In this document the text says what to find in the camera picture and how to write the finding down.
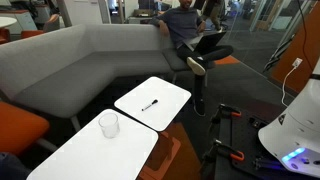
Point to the clear drinking glass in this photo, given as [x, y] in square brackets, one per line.
[109, 128]

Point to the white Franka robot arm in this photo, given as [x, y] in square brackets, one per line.
[296, 133]

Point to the larger white side table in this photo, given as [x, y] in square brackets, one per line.
[160, 100]

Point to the black whiteboard marker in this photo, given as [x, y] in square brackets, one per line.
[150, 104]

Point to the black laptop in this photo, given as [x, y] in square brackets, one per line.
[210, 40]

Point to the man in dark sweater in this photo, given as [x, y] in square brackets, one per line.
[181, 23]

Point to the smaller white side table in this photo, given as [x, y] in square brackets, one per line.
[96, 156]

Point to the standing background person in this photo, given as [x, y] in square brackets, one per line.
[215, 13]

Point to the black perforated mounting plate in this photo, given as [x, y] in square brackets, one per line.
[245, 133]

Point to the grey fabric sofa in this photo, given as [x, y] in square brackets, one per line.
[66, 70]

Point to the grey background chair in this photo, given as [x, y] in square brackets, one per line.
[51, 23]

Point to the orange background chair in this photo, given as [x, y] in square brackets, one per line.
[31, 33]

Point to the orange cushioned beige sofa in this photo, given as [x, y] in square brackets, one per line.
[20, 126]

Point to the round white table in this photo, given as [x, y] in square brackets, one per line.
[6, 21]

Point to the orange side table frame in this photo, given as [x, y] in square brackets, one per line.
[163, 156]

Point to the white wall charger plug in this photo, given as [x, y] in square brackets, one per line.
[297, 62]

